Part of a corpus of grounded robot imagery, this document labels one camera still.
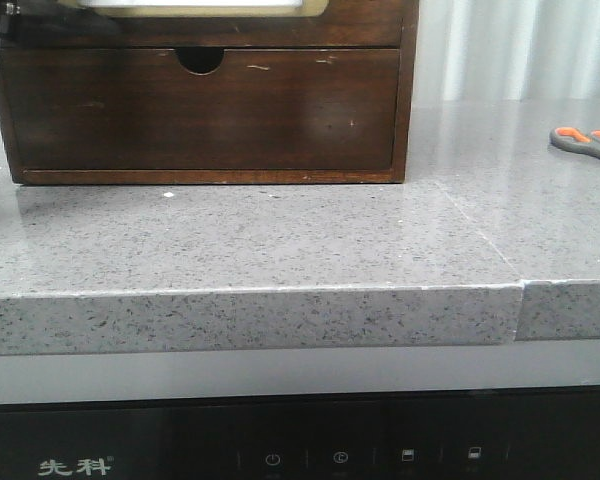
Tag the grey orange scissors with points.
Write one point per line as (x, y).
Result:
(573, 140)

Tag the dark wooden drawer cabinet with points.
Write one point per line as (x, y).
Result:
(95, 17)

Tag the wooden drawer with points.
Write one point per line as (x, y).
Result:
(341, 24)
(259, 109)

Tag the black appliance control panel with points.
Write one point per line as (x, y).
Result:
(530, 433)

